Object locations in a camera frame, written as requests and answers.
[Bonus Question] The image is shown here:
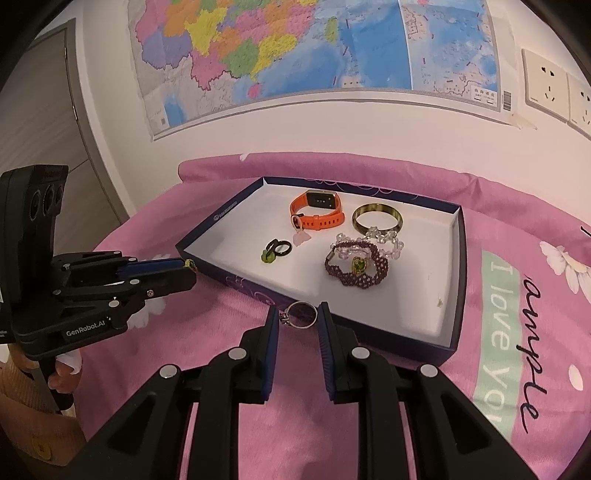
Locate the white wall socket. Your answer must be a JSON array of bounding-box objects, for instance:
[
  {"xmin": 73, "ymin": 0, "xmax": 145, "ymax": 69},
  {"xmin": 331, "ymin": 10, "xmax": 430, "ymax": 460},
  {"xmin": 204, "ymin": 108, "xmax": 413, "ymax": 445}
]
[
  {"xmin": 567, "ymin": 74, "xmax": 591, "ymax": 137},
  {"xmin": 522, "ymin": 48, "xmax": 571, "ymax": 123}
]

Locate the person's left hand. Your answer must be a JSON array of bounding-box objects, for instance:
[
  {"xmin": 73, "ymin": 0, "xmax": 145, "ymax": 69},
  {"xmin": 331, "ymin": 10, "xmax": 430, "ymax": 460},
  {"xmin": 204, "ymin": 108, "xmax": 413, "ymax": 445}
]
[{"xmin": 46, "ymin": 351, "xmax": 85, "ymax": 393}]

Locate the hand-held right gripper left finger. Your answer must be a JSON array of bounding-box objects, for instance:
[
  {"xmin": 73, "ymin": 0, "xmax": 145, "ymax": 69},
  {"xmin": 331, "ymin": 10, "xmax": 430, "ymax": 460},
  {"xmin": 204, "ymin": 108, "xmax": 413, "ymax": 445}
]
[{"xmin": 76, "ymin": 307, "xmax": 282, "ymax": 480}]

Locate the silver ring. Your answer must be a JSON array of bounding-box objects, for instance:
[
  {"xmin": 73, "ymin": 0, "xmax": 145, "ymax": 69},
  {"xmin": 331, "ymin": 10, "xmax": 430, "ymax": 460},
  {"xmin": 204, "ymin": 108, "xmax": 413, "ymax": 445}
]
[{"xmin": 279, "ymin": 302, "xmax": 319, "ymax": 329}]

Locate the tortoiseshell bangle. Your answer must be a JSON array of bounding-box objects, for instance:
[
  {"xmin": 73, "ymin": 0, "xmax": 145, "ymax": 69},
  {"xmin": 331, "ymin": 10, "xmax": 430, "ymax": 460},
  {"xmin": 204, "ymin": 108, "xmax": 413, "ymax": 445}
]
[{"xmin": 352, "ymin": 203, "xmax": 404, "ymax": 234}]

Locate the navy blue cardboard box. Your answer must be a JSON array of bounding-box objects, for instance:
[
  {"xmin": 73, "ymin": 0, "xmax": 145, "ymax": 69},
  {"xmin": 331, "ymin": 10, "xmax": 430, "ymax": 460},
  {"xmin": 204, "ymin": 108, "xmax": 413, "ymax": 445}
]
[{"xmin": 175, "ymin": 175, "xmax": 467, "ymax": 367}]

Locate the pink pendant with cord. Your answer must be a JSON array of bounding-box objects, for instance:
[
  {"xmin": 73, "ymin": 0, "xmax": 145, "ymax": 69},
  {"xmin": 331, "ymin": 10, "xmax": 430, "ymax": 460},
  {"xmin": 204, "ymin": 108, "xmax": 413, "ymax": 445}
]
[{"xmin": 291, "ymin": 216, "xmax": 311, "ymax": 247}]

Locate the colourful wall map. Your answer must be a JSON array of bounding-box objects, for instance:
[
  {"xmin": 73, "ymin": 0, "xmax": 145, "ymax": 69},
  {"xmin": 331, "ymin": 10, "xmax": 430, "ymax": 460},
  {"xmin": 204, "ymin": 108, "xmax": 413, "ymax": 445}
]
[{"xmin": 127, "ymin": 0, "xmax": 504, "ymax": 141}]

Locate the pink floral blanket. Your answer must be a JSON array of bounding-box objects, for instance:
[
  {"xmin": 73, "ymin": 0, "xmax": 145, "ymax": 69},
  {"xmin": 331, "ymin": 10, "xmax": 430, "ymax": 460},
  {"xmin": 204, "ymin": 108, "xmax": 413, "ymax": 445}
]
[{"xmin": 83, "ymin": 152, "xmax": 591, "ymax": 480}]

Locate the orange smart watch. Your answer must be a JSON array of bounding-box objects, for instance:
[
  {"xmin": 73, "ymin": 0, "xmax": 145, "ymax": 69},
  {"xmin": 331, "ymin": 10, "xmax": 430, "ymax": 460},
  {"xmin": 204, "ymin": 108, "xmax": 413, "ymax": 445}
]
[{"xmin": 289, "ymin": 189, "xmax": 346, "ymax": 232}]

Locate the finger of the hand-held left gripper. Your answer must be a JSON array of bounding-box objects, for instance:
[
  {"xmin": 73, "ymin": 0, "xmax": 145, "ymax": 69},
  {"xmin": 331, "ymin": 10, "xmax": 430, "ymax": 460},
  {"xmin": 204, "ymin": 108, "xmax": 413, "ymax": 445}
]
[
  {"xmin": 115, "ymin": 257, "xmax": 195, "ymax": 278},
  {"xmin": 130, "ymin": 266, "xmax": 198, "ymax": 302}
]

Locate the grey door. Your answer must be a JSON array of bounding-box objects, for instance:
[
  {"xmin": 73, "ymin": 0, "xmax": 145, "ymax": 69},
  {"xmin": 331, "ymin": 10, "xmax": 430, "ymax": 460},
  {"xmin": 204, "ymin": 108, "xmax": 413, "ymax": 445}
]
[{"xmin": 0, "ymin": 23, "xmax": 127, "ymax": 259}]

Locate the clear crystal bracelet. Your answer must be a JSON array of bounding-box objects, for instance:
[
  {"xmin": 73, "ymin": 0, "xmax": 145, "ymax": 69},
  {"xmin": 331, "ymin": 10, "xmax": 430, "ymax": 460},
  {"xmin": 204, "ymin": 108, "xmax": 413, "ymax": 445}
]
[{"xmin": 335, "ymin": 226, "xmax": 406, "ymax": 261}]

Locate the purple beaded bracelet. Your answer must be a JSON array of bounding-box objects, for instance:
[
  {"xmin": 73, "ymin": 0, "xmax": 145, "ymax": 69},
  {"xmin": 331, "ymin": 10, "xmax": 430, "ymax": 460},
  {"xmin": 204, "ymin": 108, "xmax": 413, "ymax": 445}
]
[{"xmin": 324, "ymin": 242, "xmax": 391, "ymax": 289}]

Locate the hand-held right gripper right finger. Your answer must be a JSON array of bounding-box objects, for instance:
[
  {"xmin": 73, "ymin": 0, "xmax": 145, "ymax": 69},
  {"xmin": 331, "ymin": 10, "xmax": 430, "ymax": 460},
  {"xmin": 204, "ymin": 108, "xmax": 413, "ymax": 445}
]
[{"xmin": 318, "ymin": 302, "xmax": 546, "ymax": 480}]

